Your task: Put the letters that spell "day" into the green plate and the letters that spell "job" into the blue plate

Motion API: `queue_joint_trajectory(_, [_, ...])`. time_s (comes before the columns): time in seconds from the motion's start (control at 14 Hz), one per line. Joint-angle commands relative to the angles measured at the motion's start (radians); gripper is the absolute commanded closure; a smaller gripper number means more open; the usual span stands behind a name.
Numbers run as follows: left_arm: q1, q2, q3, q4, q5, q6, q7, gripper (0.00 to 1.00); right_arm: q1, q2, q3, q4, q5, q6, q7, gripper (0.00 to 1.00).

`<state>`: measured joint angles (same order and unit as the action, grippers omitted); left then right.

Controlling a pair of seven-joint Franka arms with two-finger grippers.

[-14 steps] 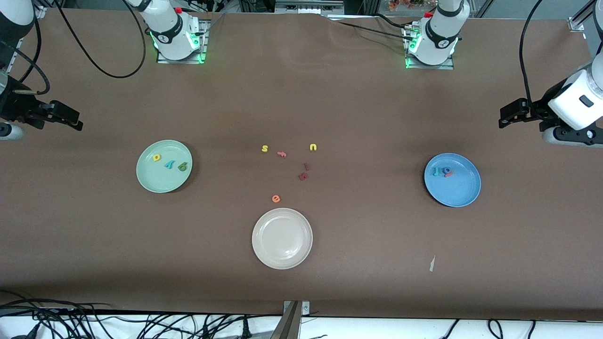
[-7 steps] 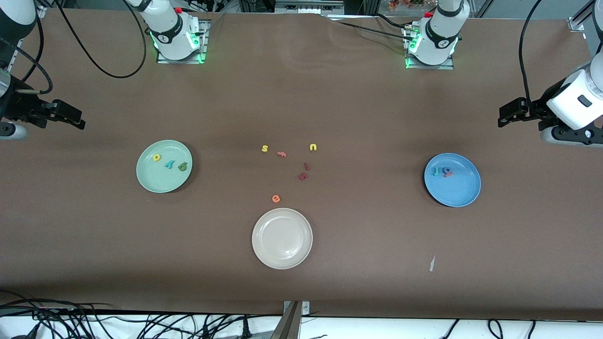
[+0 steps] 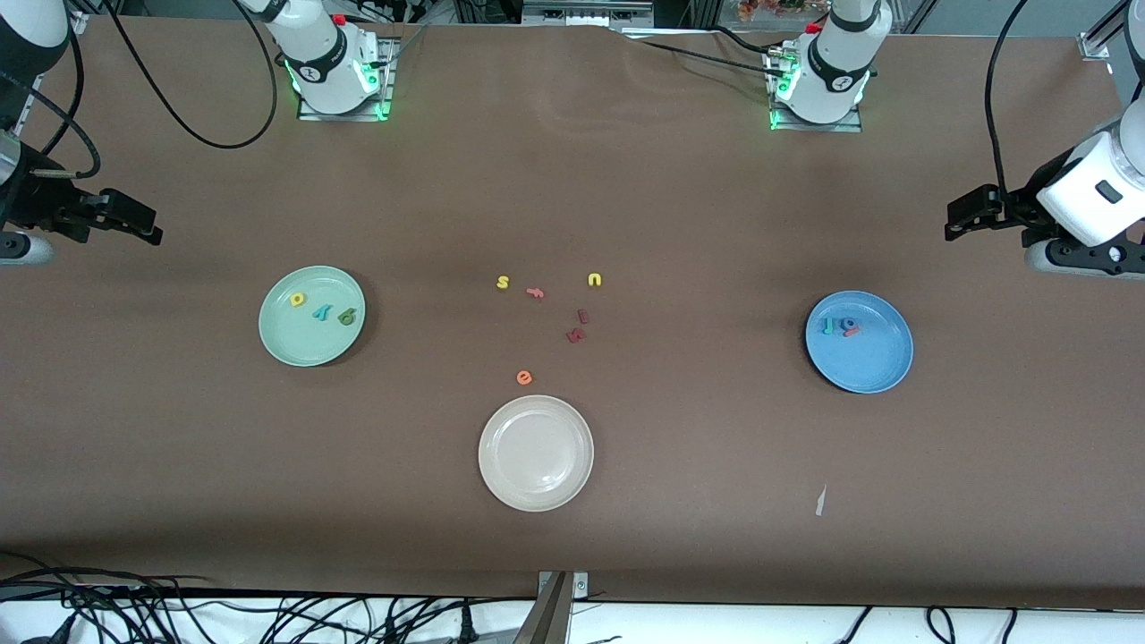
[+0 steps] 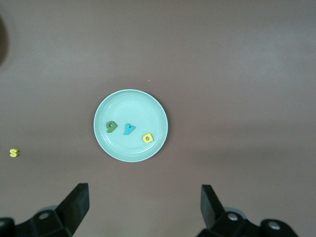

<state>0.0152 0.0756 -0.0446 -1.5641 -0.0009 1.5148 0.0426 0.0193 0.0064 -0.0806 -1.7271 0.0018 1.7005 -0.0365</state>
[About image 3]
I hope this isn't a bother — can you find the blue plate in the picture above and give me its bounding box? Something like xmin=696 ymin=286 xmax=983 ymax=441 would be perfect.
xmin=805 ymin=290 xmax=914 ymax=394

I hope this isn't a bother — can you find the light green plate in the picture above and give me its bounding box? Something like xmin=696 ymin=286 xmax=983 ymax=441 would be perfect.
xmin=259 ymin=265 xmax=367 ymax=368

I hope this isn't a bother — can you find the orange flower decoration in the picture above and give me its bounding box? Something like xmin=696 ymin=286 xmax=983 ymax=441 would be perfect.
xmin=737 ymin=0 xmax=829 ymax=21

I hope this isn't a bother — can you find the grey metal device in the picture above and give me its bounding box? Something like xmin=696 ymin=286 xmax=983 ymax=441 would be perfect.
xmin=522 ymin=0 xmax=655 ymax=29

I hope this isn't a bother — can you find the beige plate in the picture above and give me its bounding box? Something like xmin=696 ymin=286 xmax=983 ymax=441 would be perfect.
xmin=478 ymin=394 xmax=595 ymax=513

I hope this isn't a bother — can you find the aluminium frame rail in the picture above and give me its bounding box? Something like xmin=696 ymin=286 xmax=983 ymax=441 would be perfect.
xmin=16 ymin=72 xmax=47 ymax=123

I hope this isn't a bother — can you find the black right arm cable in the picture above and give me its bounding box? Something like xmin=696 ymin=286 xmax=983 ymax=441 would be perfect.
xmin=0 ymin=0 xmax=279 ymax=180

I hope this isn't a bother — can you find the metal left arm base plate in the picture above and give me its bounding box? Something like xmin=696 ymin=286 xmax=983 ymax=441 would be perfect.
xmin=768 ymin=49 xmax=864 ymax=133

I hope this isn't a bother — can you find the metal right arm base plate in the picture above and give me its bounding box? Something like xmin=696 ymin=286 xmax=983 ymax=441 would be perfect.
xmin=298 ymin=36 xmax=395 ymax=122

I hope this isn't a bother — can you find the black cable on table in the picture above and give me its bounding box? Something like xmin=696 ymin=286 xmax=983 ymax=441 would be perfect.
xmin=617 ymin=30 xmax=781 ymax=78

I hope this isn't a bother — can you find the tangled black cable bundle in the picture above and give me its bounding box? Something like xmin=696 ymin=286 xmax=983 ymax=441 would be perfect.
xmin=0 ymin=550 xmax=538 ymax=644

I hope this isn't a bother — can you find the metal table edge bracket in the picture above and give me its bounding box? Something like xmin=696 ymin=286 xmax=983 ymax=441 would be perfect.
xmin=535 ymin=570 xmax=589 ymax=644

